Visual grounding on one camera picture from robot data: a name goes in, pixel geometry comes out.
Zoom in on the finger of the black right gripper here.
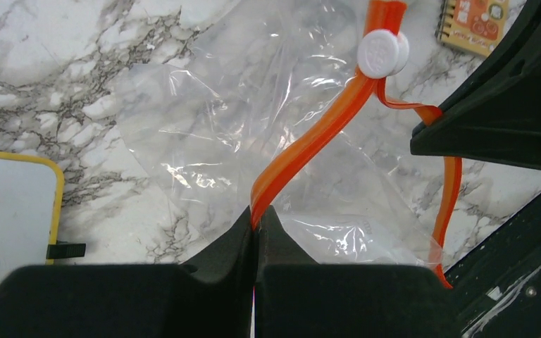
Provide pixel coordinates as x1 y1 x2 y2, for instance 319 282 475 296
410 1 541 170

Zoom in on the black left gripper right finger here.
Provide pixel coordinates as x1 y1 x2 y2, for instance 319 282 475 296
254 208 461 337

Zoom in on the white yellow-edged cutting board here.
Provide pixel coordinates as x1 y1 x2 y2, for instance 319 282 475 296
0 151 86 282

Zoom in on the clear orange zip top bag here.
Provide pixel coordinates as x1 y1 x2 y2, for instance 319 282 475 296
113 1 462 279

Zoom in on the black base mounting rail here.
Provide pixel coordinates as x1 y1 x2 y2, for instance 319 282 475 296
445 193 541 337

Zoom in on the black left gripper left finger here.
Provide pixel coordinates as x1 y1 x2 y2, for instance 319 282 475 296
0 210 255 337

